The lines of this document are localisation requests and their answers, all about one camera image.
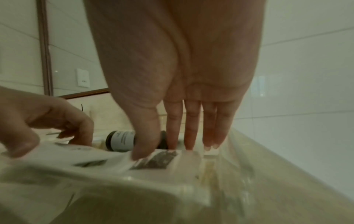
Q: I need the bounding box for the person's left hand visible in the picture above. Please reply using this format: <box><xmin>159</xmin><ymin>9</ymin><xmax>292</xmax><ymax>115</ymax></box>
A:
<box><xmin>0</xmin><ymin>85</ymin><xmax>95</xmax><ymax>159</ymax></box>

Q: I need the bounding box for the person's right hand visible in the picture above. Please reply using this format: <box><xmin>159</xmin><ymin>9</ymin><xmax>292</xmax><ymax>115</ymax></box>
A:
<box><xmin>83</xmin><ymin>0</ymin><xmax>267</xmax><ymax>161</ymax></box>

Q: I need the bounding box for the white printed packet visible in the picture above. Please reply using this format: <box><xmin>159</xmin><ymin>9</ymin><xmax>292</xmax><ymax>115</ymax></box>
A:
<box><xmin>0</xmin><ymin>142</ymin><xmax>212</xmax><ymax>207</ymax></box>

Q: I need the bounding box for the dark bottle with white label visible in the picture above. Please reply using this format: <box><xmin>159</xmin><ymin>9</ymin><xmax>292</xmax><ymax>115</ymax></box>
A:
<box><xmin>105</xmin><ymin>130</ymin><xmax>168</xmax><ymax>152</ymax></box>

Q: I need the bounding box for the clear plastic bag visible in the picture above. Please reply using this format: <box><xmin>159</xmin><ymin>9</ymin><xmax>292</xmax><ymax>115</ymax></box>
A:
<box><xmin>194</xmin><ymin>128</ymin><xmax>266</xmax><ymax>224</ymax></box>

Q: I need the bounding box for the white wall switch plate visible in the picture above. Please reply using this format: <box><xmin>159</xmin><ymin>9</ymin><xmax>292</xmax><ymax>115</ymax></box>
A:
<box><xmin>76</xmin><ymin>68</ymin><xmax>90</xmax><ymax>88</ymax></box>

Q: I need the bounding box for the brown wooden mirror frame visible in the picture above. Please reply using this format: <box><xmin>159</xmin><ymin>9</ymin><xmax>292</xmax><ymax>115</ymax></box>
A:
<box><xmin>37</xmin><ymin>0</ymin><xmax>110</xmax><ymax>97</ymax></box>

